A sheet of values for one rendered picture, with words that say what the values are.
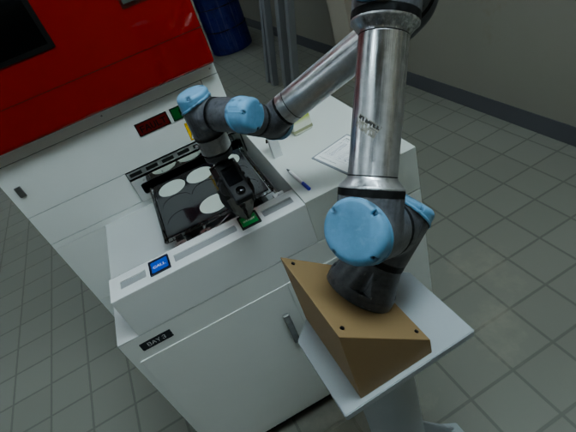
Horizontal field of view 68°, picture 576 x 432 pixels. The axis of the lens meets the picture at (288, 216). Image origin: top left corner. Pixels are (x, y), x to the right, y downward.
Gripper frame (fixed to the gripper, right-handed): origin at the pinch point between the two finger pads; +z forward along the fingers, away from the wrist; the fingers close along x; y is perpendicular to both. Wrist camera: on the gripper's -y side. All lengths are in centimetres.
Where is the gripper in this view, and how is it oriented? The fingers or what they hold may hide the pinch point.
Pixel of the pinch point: (247, 216)
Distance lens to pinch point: 113.7
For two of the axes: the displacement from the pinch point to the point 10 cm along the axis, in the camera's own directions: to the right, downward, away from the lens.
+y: -3.8, -5.0, 7.8
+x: -8.8, 4.5, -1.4
